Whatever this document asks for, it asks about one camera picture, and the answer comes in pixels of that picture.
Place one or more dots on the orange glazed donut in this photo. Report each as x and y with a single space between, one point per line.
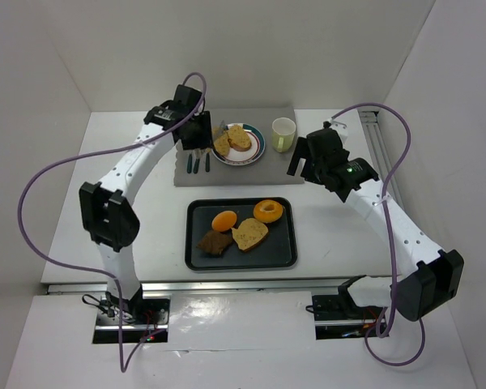
268 211

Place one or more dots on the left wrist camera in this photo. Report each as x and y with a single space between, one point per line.
186 98

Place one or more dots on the pale green mug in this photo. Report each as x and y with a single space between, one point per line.
283 134

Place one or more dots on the brown chocolate bread piece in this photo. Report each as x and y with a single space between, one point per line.
215 243

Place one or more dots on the aluminium rail front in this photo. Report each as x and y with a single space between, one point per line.
207 286

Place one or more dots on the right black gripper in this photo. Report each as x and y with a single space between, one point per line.
304 151

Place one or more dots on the seeded bread slice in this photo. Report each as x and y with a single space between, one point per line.
222 145
238 139
249 233

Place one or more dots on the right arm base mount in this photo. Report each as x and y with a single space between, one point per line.
336 316

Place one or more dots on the black serving tray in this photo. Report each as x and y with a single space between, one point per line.
278 250

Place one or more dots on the aluminium rail right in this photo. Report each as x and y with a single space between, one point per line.
377 147

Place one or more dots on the gold fork green handle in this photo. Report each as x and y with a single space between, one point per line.
197 159

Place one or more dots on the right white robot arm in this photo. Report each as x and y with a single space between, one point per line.
426 276

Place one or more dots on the aluminium rail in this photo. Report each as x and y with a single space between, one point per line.
207 286
377 147

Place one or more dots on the gold spoon green handle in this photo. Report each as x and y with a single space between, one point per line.
189 165

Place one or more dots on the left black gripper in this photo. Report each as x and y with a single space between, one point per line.
198 143

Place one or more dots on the orange round bun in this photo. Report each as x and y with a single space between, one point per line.
224 221

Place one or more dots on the white plate green red rim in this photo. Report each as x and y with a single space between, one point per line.
236 158

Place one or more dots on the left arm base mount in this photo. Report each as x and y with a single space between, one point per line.
149 324

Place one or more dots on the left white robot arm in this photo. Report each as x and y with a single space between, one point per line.
107 205

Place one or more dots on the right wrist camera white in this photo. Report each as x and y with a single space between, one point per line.
339 127

